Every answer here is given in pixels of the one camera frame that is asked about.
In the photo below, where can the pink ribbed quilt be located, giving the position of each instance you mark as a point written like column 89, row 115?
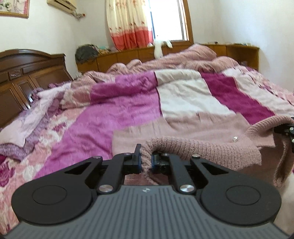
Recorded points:
column 188, row 57

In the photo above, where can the framed wall picture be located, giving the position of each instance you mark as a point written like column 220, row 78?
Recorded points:
column 13, row 7

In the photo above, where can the dark wooden headboard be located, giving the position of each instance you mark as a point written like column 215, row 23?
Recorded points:
column 25, row 75

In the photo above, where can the purple patchwork blanket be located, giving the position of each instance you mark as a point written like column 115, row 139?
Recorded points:
column 128, row 108

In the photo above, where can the pink knit cardigan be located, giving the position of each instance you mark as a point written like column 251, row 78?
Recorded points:
column 202, row 137

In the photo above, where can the wall air conditioner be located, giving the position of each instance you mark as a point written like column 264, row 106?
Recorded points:
column 62, row 3

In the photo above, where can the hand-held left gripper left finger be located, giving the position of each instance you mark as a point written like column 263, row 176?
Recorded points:
column 138, row 160

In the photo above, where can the white plush toy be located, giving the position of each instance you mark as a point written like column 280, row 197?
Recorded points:
column 158, row 49

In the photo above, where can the lilac pillow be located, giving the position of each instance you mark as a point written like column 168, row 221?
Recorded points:
column 34, row 115

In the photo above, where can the dark grey bag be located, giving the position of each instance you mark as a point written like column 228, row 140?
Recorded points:
column 86, row 53

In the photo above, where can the wooden ledge cabinet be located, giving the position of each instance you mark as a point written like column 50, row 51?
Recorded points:
column 128, row 56

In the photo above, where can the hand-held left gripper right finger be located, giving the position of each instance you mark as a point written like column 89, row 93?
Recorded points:
column 158, row 164

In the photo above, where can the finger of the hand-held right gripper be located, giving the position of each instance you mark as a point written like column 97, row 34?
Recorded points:
column 286, row 131

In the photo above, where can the floral red-hem curtain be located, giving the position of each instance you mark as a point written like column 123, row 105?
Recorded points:
column 128, row 25

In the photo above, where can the wooden framed window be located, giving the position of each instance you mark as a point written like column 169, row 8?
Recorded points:
column 170, row 20

